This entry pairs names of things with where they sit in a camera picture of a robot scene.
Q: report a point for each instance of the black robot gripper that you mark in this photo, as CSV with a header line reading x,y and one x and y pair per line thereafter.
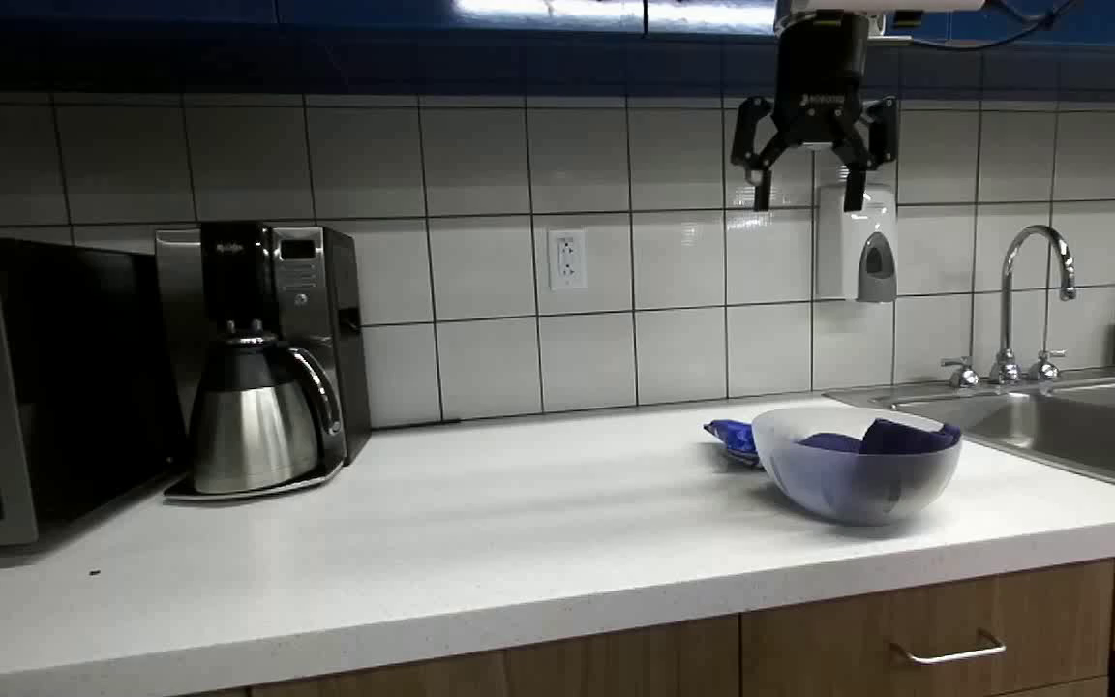
x,y
824,64

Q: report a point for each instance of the dark blue cloth towel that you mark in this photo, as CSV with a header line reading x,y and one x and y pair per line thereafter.
x,y
735,440

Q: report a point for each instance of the translucent white bowl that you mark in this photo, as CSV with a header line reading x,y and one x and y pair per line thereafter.
x,y
851,498

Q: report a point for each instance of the chrome sink faucet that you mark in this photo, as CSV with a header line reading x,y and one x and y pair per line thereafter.
x,y
1010,323

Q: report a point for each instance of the stainless steel sink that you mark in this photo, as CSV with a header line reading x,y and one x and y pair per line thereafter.
x,y
1087,428

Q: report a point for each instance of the dark blue upper cabinet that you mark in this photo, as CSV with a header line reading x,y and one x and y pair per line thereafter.
x,y
327,44

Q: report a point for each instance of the wooden drawer front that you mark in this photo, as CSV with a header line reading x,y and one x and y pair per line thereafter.
x,y
831,639

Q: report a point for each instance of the black and steel coffee maker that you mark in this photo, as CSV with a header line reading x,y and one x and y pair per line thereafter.
x,y
312,292

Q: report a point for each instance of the wide wooden cabinet front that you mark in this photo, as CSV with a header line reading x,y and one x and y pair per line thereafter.
x,y
611,662

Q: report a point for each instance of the stainless steel coffee carafe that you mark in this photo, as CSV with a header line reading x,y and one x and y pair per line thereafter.
x,y
251,428

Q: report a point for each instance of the black and silver microwave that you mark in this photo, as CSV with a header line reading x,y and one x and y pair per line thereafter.
x,y
56,390

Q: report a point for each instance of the white wall soap dispenser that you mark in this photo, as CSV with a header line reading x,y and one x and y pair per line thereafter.
x,y
842,252

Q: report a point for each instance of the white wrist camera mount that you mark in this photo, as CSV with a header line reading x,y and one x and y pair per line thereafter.
x,y
894,5

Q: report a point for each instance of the white wall power outlet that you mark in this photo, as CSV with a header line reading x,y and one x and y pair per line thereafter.
x,y
566,257

